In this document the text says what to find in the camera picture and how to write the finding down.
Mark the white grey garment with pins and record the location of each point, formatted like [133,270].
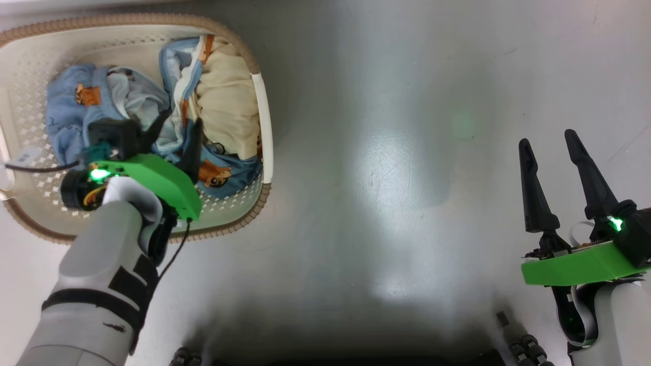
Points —
[137,94]

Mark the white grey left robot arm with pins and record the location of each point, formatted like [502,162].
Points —
[86,264]

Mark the cream garment with blue trim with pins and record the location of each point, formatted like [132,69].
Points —
[229,101]

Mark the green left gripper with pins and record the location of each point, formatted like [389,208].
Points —
[157,175]

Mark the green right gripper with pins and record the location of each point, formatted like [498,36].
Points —
[574,264]

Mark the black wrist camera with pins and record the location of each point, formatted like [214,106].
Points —
[114,134]
[635,234]

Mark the blue bear print garment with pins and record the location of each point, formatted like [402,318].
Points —
[66,112]

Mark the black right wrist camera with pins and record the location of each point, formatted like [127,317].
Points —
[635,234]

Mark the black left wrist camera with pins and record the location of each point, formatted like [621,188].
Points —
[114,134]

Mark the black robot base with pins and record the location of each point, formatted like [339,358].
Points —
[524,348]

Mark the cream perforated laundry basket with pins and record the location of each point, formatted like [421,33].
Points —
[239,203]

